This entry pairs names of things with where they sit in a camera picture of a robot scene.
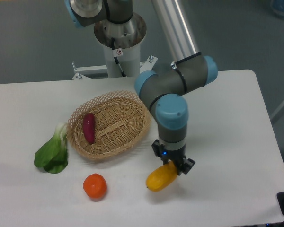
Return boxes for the black cable on pedestal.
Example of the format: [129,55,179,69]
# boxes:
[110,37,127,78]

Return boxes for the purple sweet potato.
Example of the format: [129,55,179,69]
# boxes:
[82,113,96,144]

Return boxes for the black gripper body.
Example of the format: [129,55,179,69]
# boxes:
[159,140,186,168]

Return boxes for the green bok choy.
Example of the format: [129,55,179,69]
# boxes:
[34,123,68,174]

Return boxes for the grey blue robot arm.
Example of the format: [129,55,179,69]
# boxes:
[65,0,218,174]

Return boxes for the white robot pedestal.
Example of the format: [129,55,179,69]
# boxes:
[72,13,158,79]

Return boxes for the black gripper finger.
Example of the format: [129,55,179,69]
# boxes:
[176,158,195,175]
[151,140,167,165]

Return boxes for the orange tangerine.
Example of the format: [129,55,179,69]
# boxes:
[83,173,107,199]

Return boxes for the woven wicker basket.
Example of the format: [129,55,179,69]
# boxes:
[67,90,152,161]

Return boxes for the yellow mango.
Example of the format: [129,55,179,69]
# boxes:
[146,161,178,192]

